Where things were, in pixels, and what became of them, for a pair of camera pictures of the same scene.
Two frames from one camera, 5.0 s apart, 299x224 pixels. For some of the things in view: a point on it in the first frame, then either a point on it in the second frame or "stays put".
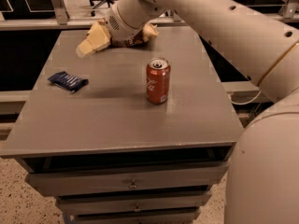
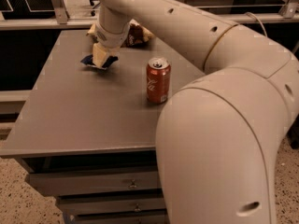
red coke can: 158,80 stays put
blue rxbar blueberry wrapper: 67,81 -> 89,62
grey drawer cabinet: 137,134 stays put
